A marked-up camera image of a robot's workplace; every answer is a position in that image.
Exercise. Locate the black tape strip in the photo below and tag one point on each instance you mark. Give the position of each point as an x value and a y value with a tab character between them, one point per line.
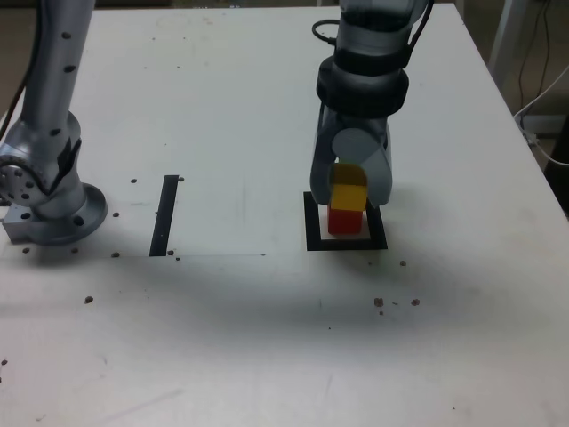
163	213

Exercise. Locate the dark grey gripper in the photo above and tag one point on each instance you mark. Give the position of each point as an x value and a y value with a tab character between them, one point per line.
362	123

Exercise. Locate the yellow cube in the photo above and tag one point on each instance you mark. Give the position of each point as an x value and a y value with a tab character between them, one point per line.
347	193

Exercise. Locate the red cube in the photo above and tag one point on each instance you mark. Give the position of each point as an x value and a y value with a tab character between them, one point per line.
344	221

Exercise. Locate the grey power strip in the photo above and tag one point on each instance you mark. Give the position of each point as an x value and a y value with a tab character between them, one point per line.
547	124

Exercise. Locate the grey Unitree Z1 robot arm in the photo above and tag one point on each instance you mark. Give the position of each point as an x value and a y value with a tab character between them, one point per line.
53	89

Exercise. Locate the black tape square outline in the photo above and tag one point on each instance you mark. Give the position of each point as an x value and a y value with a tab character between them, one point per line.
347	245

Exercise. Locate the white metal frame leg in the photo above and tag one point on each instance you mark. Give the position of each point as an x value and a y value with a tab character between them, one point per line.
504	35

